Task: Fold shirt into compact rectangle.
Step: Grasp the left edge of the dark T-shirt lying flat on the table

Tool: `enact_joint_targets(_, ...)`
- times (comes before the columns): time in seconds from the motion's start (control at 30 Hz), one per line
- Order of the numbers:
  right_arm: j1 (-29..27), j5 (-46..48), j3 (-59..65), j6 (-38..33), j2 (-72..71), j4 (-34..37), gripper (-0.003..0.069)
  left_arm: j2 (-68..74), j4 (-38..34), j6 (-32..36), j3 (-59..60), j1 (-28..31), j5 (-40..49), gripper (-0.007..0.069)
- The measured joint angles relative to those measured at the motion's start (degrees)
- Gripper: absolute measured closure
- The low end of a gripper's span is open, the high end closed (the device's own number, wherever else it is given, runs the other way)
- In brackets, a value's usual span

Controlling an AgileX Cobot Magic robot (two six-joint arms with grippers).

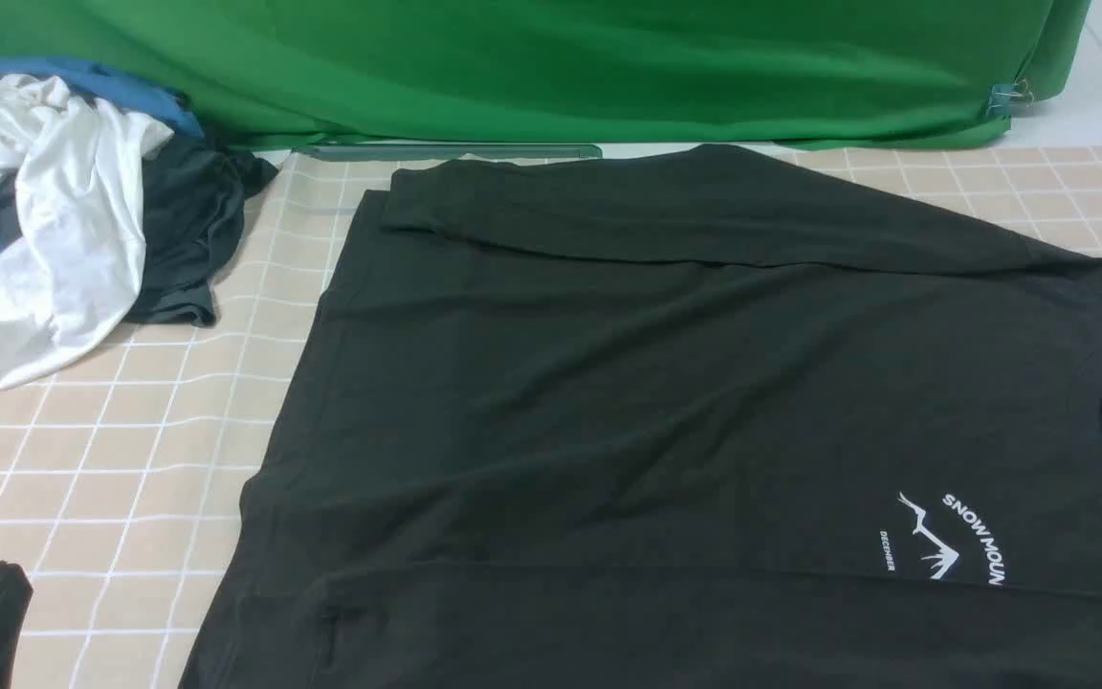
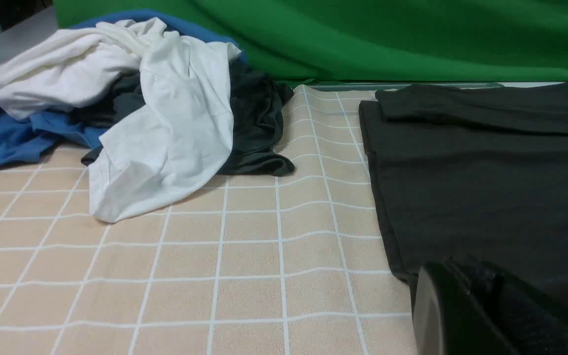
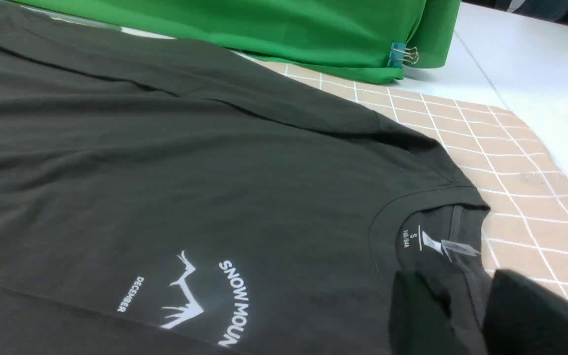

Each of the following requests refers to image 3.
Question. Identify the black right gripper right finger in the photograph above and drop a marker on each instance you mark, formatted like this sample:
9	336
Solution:
524	318

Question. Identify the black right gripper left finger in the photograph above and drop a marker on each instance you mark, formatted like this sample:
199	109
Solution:
419	320

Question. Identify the dark gray long-sleeve top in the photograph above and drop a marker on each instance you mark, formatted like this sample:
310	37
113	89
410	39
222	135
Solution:
170	197

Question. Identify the beige checkered table mat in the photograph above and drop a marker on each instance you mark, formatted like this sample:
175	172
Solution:
527	230

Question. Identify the blue binder clip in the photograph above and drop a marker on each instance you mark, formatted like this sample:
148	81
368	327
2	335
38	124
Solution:
401	55

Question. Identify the green backdrop cloth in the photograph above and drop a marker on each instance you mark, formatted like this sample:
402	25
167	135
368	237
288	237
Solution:
349	39

